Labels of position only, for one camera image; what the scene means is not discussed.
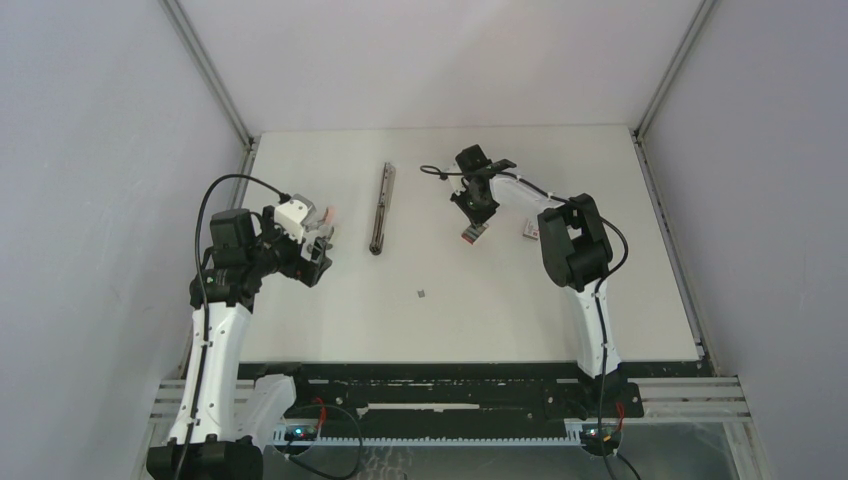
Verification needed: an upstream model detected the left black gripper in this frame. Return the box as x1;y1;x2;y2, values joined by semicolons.
246;207;330;287

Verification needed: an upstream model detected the small beige stapler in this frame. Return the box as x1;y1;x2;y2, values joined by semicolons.
316;225;335;243

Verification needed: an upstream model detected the small pink white stapler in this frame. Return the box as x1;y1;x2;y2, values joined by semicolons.
318;206;335;228

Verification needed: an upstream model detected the grey black long stapler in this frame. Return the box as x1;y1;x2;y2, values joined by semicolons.
369;162;396;256

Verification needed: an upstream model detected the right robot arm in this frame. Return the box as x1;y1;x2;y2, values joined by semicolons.
440;145;620;416

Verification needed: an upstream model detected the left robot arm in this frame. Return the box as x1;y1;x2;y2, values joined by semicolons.
146;199;334;479

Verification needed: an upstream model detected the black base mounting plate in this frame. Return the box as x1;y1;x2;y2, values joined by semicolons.
238;361;714;440

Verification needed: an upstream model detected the left controller board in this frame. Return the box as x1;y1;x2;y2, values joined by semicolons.
284;426;320;443

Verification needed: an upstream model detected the controller board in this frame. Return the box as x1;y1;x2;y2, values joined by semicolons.
284;426;320;443
579;425;622;457

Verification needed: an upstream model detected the right controller board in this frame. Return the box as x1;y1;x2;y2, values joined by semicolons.
579;425;622;457

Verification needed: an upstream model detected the left black camera cable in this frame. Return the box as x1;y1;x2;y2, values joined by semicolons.
173;173;294;480

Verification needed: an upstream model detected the right aluminium frame post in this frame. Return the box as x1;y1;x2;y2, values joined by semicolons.
632;0;720;160

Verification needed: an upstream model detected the aluminium frame post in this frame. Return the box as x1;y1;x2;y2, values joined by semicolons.
159;0;255;174
632;0;720;160

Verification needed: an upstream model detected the left aluminium frame post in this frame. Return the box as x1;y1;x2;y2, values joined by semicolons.
159;0;255;174

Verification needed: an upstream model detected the white cable duct rail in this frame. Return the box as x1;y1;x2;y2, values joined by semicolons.
270;423;585;447

